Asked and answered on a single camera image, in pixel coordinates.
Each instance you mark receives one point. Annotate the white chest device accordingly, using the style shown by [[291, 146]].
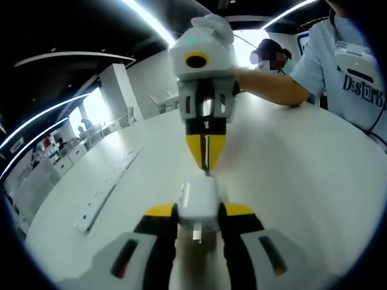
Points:
[[356, 60]]

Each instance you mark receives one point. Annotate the person in light-blue shirt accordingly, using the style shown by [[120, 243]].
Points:
[[320, 60]]

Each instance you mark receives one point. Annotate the white shelf with boxes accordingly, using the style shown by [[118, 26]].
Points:
[[45, 148]]

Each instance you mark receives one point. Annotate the blue framed wall panel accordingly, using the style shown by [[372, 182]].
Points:
[[302, 42]]

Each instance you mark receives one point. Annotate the white square pillar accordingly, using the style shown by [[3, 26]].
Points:
[[119, 87]]

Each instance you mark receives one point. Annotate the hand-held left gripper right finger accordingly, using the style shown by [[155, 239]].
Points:
[[242, 250]]

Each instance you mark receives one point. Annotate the white power strip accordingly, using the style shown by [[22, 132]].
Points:
[[102, 193]]

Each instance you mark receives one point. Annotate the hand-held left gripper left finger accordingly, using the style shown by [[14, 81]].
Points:
[[145, 250]]

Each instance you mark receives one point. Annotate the white charger adapter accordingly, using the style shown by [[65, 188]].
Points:
[[198, 205]]

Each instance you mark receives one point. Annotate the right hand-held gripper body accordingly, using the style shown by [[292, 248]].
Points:
[[211, 51]]

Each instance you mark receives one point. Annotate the long ceiling light strip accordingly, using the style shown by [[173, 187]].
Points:
[[163, 27], [30, 142], [287, 13], [45, 113]]

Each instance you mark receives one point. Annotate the white low cabinets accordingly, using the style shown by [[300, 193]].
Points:
[[71, 154]]

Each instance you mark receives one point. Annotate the white curved ceiling trim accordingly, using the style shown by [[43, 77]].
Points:
[[75, 54]]

